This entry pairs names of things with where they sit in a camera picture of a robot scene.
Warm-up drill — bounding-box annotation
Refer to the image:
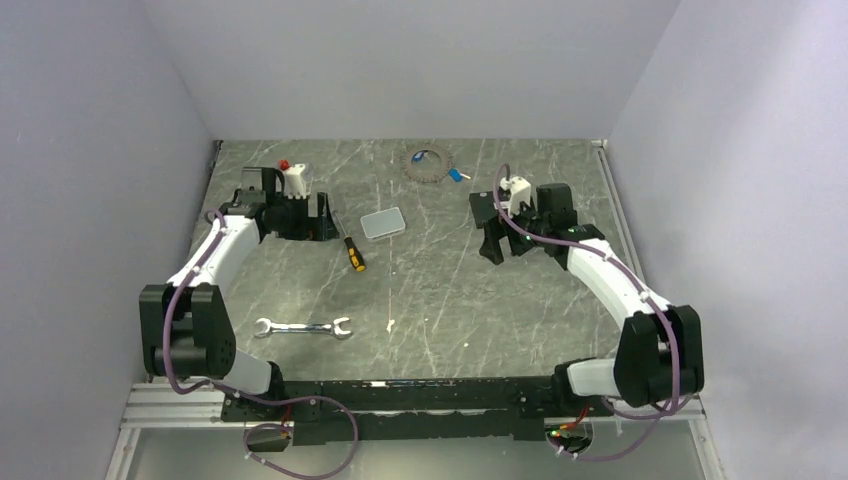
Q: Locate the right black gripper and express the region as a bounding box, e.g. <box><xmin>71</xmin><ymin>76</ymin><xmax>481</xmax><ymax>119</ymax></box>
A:
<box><xmin>479</xmin><ymin>195</ymin><xmax>549</xmax><ymax>265</ymax></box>

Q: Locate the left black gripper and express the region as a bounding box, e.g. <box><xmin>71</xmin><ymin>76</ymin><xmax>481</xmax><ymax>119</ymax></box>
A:
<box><xmin>267</xmin><ymin>192</ymin><xmax>339</xmax><ymax>242</ymax></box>

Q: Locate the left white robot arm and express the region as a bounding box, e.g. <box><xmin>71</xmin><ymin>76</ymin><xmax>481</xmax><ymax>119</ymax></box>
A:
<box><xmin>139</xmin><ymin>189</ymin><xmax>339</xmax><ymax>420</ymax></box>

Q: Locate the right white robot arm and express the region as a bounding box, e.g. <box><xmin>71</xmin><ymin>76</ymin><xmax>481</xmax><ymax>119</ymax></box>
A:
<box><xmin>469</xmin><ymin>176</ymin><xmax>705</xmax><ymax>415</ymax></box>

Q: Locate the black flat plate right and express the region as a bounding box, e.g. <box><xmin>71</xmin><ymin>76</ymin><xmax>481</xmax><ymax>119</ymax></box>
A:
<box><xmin>468</xmin><ymin>191</ymin><xmax>500</xmax><ymax>230</ymax></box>

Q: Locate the yellow black screwdriver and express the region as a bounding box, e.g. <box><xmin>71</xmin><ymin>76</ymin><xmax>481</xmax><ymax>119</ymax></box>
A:
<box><xmin>332</xmin><ymin>210</ymin><xmax>367</xmax><ymax>272</ymax></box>

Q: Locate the small grey white box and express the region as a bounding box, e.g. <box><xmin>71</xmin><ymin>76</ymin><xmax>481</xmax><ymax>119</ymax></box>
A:
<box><xmin>360</xmin><ymin>207</ymin><xmax>406</xmax><ymax>240</ymax></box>

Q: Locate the silver open-end wrench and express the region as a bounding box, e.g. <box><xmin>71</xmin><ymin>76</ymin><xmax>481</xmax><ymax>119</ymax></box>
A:
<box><xmin>253</xmin><ymin>317</ymin><xmax>353</xmax><ymax>340</ymax></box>

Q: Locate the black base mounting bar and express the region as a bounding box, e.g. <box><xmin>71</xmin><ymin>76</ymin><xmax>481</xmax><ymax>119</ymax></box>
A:
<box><xmin>221</xmin><ymin>374</ymin><xmax>609</xmax><ymax>446</ymax></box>

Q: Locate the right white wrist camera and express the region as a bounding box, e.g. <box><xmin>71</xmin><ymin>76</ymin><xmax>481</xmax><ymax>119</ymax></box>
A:
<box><xmin>498</xmin><ymin>176</ymin><xmax>533</xmax><ymax>217</ymax></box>

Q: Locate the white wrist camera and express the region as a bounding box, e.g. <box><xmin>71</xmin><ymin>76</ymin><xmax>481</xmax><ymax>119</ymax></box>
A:
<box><xmin>278</xmin><ymin>159</ymin><xmax>312</xmax><ymax>199</ymax></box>
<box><xmin>498</xmin><ymin>176</ymin><xmax>533</xmax><ymax>217</ymax></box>

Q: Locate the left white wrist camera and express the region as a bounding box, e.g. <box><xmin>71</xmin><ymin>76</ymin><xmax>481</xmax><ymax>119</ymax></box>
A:
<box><xmin>278</xmin><ymin>159</ymin><xmax>312</xmax><ymax>199</ymax></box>

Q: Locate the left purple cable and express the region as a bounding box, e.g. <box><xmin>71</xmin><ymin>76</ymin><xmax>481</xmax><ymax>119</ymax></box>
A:
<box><xmin>162</xmin><ymin>210</ymin><xmax>360</xmax><ymax>480</ymax></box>

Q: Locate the purple cable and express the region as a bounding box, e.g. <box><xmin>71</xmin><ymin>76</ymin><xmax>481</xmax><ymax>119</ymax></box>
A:
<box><xmin>162</xmin><ymin>210</ymin><xmax>360</xmax><ymax>480</ymax></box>
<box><xmin>493</xmin><ymin>164</ymin><xmax>694</xmax><ymax>463</ymax></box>

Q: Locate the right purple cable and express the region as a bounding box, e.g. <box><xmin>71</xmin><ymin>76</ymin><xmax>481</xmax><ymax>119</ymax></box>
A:
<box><xmin>493</xmin><ymin>164</ymin><xmax>694</xmax><ymax>463</ymax></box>

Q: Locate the aluminium rail frame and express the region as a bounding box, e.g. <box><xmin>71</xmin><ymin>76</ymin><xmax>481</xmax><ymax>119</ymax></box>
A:
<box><xmin>103</xmin><ymin>139</ymin><xmax>727</xmax><ymax>480</ymax></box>

